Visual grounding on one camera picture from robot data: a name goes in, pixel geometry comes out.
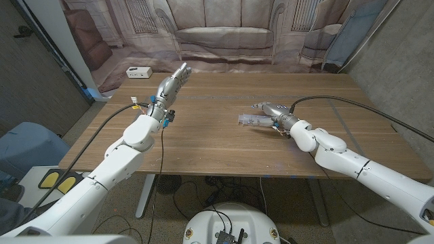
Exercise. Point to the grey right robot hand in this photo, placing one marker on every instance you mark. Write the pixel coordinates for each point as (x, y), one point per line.
(279, 112)

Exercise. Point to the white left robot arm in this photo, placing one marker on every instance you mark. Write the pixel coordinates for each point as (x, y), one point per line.
(108, 169)

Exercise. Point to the blue grey bin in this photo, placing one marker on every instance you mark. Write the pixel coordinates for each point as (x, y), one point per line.
(30, 145)

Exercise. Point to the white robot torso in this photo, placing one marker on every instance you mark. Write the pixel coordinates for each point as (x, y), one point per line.
(230, 217)

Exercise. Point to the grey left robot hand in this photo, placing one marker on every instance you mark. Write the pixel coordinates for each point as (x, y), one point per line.
(171, 88)

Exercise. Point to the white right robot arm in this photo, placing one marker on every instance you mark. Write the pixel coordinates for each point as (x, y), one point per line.
(373, 176)

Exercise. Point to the white power outlet box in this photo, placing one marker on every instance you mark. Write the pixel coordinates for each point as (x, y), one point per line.
(139, 72)

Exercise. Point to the white table leg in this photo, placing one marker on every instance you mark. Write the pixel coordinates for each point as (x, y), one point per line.
(145, 196)
(318, 203)

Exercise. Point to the round black floor fan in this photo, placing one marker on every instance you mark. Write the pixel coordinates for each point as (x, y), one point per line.
(167, 184)

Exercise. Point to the black torso electronics module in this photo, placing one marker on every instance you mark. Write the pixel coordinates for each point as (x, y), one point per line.
(225, 238)

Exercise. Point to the black yellow foot pedal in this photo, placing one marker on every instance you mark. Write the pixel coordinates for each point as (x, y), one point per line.
(51, 179)

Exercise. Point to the clear plastic syringe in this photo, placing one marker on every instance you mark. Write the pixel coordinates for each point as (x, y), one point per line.
(254, 119)

